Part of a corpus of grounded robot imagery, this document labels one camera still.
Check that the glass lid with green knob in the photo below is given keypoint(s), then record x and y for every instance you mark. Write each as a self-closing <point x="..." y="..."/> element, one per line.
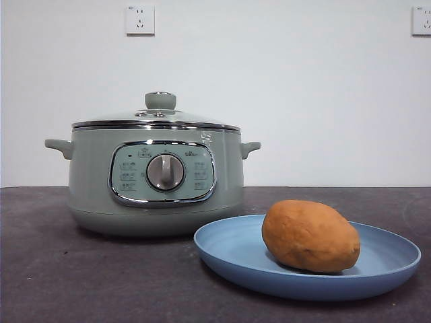
<point x="160" y="100"/>

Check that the blue round plate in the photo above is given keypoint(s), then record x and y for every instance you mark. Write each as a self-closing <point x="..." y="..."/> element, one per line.
<point x="232" y="255"/>

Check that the pale green electric steamer pot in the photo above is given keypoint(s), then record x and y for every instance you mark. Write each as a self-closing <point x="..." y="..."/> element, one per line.
<point x="91" y="175"/>

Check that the white wall socket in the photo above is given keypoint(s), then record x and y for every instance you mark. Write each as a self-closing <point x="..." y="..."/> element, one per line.
<point x="140" y="20"/>
<point x="422" y="21"/>

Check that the brown potato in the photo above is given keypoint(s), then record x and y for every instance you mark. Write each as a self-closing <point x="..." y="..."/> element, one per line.
<point x="309" y="235"/>

